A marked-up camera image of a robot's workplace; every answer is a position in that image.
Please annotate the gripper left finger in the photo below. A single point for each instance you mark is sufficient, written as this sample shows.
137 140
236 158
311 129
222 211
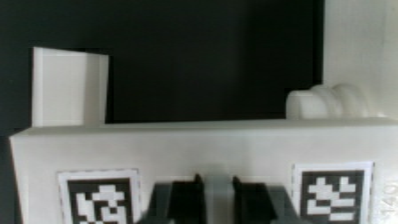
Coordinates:
176 205

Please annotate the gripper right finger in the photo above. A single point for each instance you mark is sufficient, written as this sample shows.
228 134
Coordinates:
261 204

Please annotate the white door panel front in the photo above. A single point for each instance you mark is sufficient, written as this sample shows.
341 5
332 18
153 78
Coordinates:
75 146

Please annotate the white cabinet box body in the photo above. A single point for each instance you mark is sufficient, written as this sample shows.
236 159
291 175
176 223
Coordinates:
355 66

